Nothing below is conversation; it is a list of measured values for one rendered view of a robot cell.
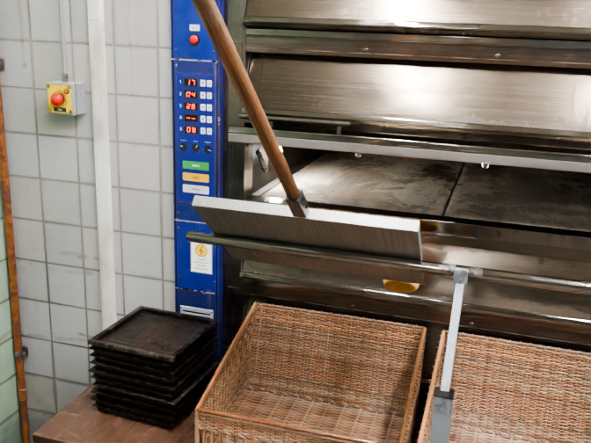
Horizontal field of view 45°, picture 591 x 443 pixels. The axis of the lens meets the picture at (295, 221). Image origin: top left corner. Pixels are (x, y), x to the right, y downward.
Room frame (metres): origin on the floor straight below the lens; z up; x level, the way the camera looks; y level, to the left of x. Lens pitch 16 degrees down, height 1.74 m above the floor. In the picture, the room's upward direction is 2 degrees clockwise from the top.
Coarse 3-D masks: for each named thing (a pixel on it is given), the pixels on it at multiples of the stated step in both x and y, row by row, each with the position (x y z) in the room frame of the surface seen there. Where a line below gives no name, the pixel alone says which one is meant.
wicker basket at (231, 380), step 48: (240, 336) 1.95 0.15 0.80; (288, 336) 2.04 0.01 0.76; (240, 384) 1.97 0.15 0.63; (288, 384) 2.00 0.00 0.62; (336, 384) 1.96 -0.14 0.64; (384, 384) 1.93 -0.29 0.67; (240, 432) 1.62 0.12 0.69; (288, 432) 1.59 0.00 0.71; (336, 432) 1.78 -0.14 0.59; (384, 432) 1.80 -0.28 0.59
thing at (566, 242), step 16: (320, 208) 2.08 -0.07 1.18; (336, 208) 2.07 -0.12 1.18; (352, 208) 2.07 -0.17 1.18; (368, 208) 2.08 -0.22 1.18; (432, 224) 1.98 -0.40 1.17; (448, 224) 1.97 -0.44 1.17; (464, 224) 1.95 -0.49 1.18; (480, 224) 1.95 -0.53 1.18; (496, 224) 1.95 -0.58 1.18; (512, 224) 1.96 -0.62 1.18; (512, 240) 1.91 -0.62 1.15; (528, 240) 1.90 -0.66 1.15; (544, 240) 1.89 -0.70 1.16; (560, 240) 1.88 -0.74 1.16; (576, 240) 1.87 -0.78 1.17
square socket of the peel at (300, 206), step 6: (300, 192) 1.53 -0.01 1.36; (300, 198) 1.52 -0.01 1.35; (288, 204) 1.54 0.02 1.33; (294, 204) 1.53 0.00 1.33; (300, 204) 1.53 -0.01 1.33; (306, 204) 1.58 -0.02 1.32; (294, 210) 1.56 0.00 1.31; (300, 210) 1.55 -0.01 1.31; (306, 210) 1.58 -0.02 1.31; (300, 216) 1.58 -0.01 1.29
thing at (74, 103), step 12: (48, 84) 2.26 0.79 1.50; (60, 84) 2.25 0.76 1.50; (72, 84) 2.24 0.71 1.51; (84, 84) 2.30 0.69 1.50; (48, 96) 2.26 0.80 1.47; (72, 96) 2.24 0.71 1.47; (84, 96) 2.30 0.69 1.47; (48, 108) 2.26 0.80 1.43; (60, 108) 2.25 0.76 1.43; (72, 108) 2.24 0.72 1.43; (84, 108) 2.29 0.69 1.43
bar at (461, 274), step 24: (192, 240) 1.79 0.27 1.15; (216, 240) 1.77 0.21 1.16; (240, 240) 1.75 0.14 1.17; (264, 240) 1.75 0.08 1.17; (360, 264) 1.66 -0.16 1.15; (384, 264) 1.64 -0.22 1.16; (408, 264) 1.62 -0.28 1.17; (432, 264) 1.61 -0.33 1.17; (456, 264) 1.62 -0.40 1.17; (456, 288) 1.57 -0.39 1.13; (552, 288) 1.53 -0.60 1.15; (576, 288) 1.51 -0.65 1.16; (456, 312) 1.53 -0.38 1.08; (456, 336) 1.49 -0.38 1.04; (432, 432) 1.38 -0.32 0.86
